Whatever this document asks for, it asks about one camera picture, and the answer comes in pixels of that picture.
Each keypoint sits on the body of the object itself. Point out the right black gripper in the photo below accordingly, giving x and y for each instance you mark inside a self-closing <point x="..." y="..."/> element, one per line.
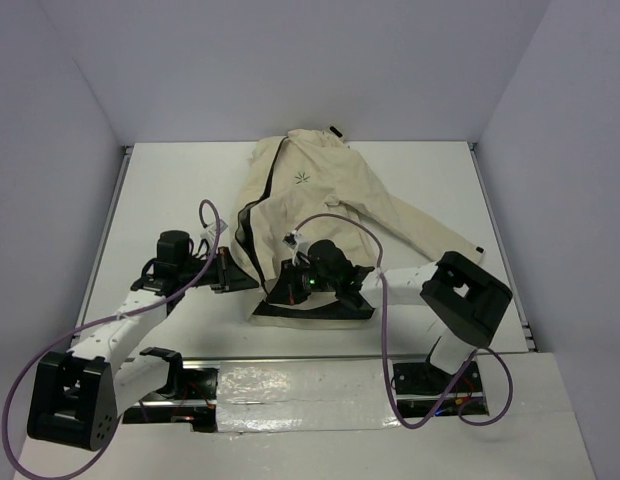
<point x="283" y="292"/>

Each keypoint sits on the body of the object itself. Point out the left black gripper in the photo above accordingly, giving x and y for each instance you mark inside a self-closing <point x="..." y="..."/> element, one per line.
<point x="228" y="275"/>

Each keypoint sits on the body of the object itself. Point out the cream jacket with black zipper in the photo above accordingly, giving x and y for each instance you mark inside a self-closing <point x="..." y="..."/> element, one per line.
<point x="311" y="174"/>

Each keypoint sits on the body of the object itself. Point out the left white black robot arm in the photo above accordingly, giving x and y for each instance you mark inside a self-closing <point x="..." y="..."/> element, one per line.
<point x="79" y="394"/>

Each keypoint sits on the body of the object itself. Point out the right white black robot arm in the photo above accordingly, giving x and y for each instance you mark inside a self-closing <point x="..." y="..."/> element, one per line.
<point x="467" y="299"/>

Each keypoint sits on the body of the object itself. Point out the white foam front board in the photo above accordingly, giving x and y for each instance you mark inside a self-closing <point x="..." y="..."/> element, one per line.
<point x="529" y="432"/>

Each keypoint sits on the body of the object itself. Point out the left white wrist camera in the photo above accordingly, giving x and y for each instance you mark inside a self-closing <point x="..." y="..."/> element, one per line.
<point x="211" y="231"/>

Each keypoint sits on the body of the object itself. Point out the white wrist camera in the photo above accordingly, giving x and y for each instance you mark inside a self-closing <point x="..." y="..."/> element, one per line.
<point x="299" y="246"/>
<point x="211" y="231"/>

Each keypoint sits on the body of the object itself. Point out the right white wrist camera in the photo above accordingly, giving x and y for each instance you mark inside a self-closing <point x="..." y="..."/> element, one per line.
<point x="299" y="246"/>

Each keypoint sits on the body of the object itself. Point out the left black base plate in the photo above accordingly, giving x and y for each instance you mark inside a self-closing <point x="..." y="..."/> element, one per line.
<point x="193" y="403"/>

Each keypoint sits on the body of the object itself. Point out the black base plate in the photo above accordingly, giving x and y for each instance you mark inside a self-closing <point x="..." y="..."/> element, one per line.
<point x="193" y="403"/>
<point x="417" y="387"/>

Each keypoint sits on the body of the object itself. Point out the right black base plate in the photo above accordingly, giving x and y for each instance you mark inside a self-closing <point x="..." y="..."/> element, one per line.
<point x="417" y="387"/>

